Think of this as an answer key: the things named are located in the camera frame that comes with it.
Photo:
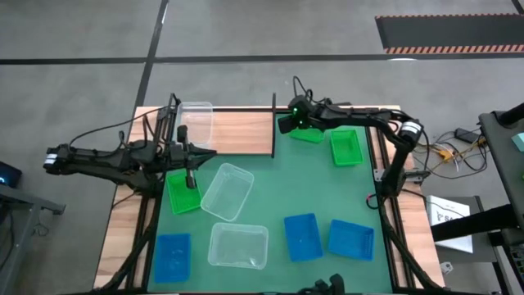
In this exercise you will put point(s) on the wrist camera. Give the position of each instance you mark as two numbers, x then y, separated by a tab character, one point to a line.
298	107
176	155

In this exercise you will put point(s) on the clear plastic bin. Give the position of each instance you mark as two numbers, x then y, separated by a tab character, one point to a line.
237	246
196	123
227	192

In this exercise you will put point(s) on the blue slotted plastic basket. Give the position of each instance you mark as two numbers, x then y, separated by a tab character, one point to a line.
350	240
172	258
303	237

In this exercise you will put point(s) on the black equipment stand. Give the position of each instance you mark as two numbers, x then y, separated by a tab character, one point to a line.
503	164

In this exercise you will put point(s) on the green table mat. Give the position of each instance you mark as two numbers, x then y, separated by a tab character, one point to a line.
286	184

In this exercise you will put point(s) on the teal box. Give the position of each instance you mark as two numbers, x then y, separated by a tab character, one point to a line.
519	142

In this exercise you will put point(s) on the dark device with blue light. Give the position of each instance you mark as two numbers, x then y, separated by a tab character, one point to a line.
10	174

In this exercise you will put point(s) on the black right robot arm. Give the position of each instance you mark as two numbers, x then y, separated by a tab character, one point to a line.
360	118

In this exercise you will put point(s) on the black power adapter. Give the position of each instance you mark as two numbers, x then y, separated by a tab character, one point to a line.
464	135

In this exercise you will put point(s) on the green slotted plastic basket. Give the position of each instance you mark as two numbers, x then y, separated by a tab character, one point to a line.
309	136
346	148
180	198

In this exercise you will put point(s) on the grey metal stand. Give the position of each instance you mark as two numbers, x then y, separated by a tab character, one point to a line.
24	196

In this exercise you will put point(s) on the white printed cardboard box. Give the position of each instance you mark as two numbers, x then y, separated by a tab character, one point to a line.
440	207

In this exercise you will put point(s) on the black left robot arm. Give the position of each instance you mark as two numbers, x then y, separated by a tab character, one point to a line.
102	162

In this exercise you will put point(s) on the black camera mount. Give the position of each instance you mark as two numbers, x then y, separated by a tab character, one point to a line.
331	283

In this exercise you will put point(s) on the black aluminium table frame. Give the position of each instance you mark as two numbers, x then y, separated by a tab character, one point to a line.
153	229

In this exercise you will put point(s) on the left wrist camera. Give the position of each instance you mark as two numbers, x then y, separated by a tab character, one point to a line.
176	155

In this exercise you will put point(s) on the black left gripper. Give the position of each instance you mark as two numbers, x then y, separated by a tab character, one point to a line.
180	155

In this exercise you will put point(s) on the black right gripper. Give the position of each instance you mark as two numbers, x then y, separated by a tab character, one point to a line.
303	114

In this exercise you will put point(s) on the small white object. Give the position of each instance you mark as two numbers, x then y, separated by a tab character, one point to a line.
446	267

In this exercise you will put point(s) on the black hazard-striped floor mat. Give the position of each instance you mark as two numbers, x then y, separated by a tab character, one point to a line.
450	33

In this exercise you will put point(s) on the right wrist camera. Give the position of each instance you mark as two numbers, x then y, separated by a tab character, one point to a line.
298	107

